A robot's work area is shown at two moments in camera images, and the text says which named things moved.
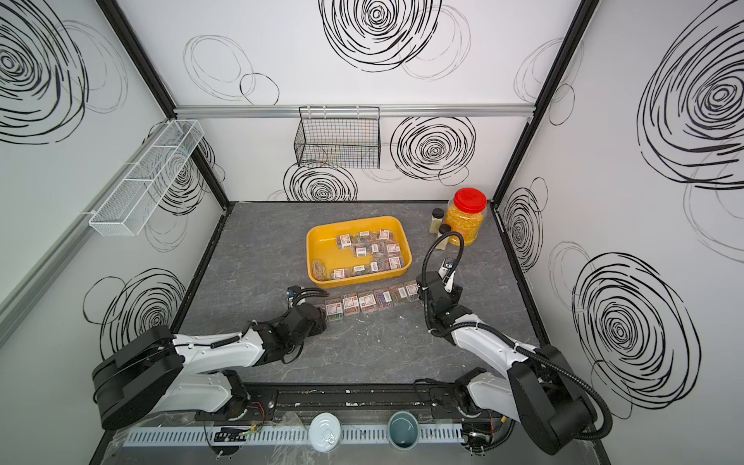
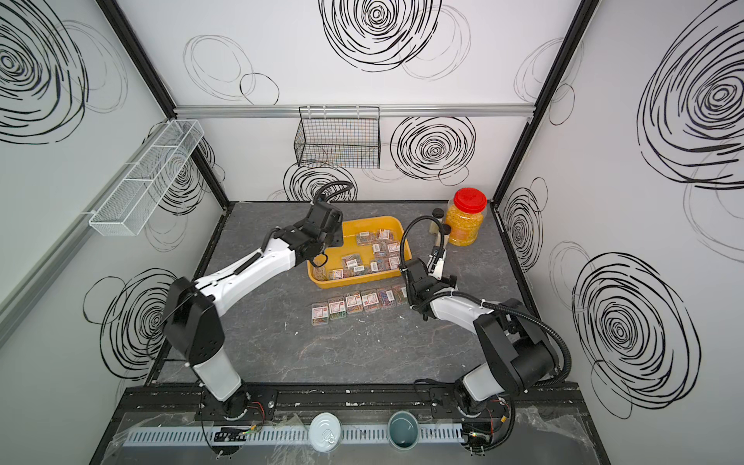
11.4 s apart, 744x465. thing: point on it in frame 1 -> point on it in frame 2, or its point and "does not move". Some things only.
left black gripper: [322, 323] -> [338, 235]
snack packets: [399, 294] does not move
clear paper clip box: [383, 298] does not move
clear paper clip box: [351, 305] does not move
